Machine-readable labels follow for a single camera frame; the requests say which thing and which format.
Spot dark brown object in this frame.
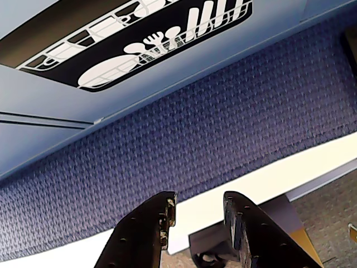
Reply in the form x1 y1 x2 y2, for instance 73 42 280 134
341 27 357 56

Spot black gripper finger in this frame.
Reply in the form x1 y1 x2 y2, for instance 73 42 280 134
223 191 326 268
96 191 178 268

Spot small tan metal object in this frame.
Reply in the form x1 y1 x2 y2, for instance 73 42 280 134
347 222 357 242

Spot dishwasher door with dish print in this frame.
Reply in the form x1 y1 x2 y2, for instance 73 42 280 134
0 0 357 125

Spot light blue toy kitchen body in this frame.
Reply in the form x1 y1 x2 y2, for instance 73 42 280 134
0 0 357 179

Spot blue woven carpet mat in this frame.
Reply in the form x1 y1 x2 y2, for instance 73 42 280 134
0 15 357 256

